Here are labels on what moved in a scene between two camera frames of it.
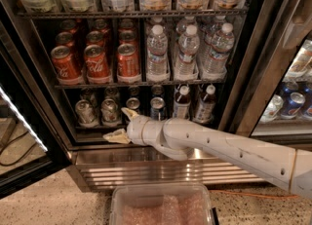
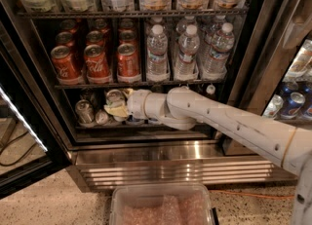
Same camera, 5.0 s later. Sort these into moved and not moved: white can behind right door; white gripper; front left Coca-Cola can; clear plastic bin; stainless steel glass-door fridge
Moved: white gripper
Not moved: clear plastic bin; white can behind right door; front left Coca-Cola can; stainless steel glass-door fridge
